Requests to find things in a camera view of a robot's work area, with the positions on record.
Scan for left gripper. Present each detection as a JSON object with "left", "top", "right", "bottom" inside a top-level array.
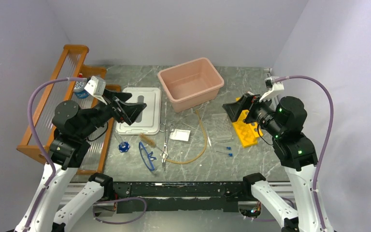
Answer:
[{"left": 77, "top": 87, "right": 146, "bottom": 138}]

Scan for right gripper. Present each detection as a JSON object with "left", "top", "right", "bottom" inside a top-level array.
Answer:
[{"left": 222, "top": 90, "right": 284, "bottom": 138}]

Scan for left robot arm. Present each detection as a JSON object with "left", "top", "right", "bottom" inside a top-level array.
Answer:
[{"left": 15, "top": 91, "right": 147, "bottom": 232}]

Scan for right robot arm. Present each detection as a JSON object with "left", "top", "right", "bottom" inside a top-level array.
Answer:
[{"left": 222, "top": 93, "right": 334, "bottom": 232}]

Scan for white bin lid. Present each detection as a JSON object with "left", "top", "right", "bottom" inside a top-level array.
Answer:
[{"left": 115, "top": 87, "right": 162, "bottom": 135}]

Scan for yellow test tube rack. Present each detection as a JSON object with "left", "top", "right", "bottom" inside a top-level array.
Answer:
[{"left": 232, "top": 110, "right": 263, "bottom": 148}]

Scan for clear acrylic tube rack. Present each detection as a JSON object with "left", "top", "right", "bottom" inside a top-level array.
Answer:
[{"left": 209, "top": 113, "right": 232, "bottom": 141}]

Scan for test tube brush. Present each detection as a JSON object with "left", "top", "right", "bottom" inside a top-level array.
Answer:
[{"left": 139, "top": 133, "right": 161, "bottom": 151}]

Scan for graduated cylinder blue base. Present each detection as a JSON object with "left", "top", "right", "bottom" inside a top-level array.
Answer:
[{"left": 114, "top": 132, "right": 130, "bottom": 153}]

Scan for blue white bottle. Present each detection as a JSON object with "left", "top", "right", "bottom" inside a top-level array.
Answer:
[{"left": 73, "top": 73, "right": 89, "bottom": 99}]

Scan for pink plastic bin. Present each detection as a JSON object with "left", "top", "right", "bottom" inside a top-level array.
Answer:
[{"left": 158, "top": 58, "right": 224, "bottom": 113}]

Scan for yellow rubber tubing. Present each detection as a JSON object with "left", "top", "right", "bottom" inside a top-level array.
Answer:
[{"left": 164, "top": 109, "right": 208, "bottom": 165}]

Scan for blue safety glasses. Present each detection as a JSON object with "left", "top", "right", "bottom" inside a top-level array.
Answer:
[{"left": 138, "top": 142, "right": 157, "bottom": 172}]

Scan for metal crucible tongs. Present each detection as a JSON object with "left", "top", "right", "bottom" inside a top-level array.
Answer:
[{"left": 159, "top": 123, "right": 175, "bottom": 167}]

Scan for orange wooden shelf rack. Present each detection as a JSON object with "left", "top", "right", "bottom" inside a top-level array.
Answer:
[{"left": 16, "top": 44, "right": 114, "bottom": 175}]

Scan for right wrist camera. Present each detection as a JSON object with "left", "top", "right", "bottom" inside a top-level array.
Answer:
[{"left": 259, "top": 76, "right": 285, "bottom": 102}]

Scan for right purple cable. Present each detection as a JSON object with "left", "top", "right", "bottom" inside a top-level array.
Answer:
[{"left": 273, "top": 75, "right": 335, "bottom": 232}]

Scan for purple cable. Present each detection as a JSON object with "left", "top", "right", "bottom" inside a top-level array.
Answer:
[
  {"left": 21, "top": 77, "right": 88, "bottom": 232},
  {"left": 273, "top": 75, "right": 335, "bottom": 232}
]

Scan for black base frame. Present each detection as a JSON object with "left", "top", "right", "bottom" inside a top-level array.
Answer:
[{"left": 100, "top": 181, "right": 256, "bottom": 213}]

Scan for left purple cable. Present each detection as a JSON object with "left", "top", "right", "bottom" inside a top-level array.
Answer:
[{"left": 21, "top": 77, "right": 88, "bottom": 232}]

